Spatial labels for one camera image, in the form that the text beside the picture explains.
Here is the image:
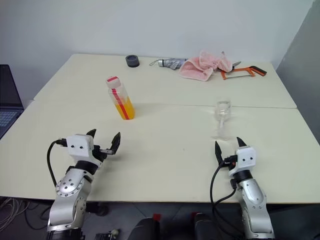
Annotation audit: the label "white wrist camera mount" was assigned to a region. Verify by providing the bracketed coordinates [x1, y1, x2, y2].
[65, 134, 103, 166]
[228, 146, 257, 176]

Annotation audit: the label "white floor cables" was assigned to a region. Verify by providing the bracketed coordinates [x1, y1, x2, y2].
[0, 196, 32, 227]

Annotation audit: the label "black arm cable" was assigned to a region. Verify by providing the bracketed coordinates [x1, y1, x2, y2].
[46, 138, 69, 188]
[209, 156, 248, 240]

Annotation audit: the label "clear wine glass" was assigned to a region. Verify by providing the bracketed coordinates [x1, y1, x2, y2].
[211, 99, 235, 141]

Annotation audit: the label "dark grey round container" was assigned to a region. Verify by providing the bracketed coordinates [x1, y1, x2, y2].
[125, 54, 141, 69]

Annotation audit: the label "dark rounded shape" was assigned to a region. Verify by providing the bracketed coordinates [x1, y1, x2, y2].
[191, 211, 226, 240]
[129, 213, 161, 240]

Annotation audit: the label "orange juice plastic bottle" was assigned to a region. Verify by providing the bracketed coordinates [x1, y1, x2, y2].
[105, 76, 136, 121]

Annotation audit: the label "small black floor device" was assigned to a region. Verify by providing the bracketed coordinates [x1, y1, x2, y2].
[95, 228, 121, 240]

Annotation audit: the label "orange hacksaw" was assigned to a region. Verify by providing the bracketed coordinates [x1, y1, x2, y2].
[219, 65, 268, 81]

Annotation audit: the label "dark laptop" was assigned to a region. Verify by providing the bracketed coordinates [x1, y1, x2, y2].
[0, 64, 25, 140]

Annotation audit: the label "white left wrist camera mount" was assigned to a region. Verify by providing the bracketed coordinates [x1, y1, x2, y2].
[65, 134, 103, 166]

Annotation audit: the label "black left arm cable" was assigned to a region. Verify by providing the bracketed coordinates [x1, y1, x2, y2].
[46, 138, 69, 188]

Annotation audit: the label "folded grey umbrella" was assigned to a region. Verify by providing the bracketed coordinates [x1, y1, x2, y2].
[149, 58, 188, 71]

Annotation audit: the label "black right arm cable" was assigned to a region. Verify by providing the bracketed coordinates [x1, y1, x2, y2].
[209, 156, 248, 240]

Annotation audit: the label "pink towel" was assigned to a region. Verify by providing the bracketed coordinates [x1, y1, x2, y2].
[179, 49, 233, 82]

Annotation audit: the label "grey partition panel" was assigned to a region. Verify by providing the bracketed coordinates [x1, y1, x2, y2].
[272, 0, 320, 151]

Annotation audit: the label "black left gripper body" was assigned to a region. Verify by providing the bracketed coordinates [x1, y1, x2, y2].
[91, 144, 113, 166]

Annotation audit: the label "red and white bottle cap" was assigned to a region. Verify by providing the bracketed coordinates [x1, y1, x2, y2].
[105, 76, 122, 89]

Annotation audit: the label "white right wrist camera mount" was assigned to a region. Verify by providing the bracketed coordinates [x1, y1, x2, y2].
[228, 146, 257, 176]

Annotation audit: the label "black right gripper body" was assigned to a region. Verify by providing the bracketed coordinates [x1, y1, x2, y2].
[221, 155, 238, 172]

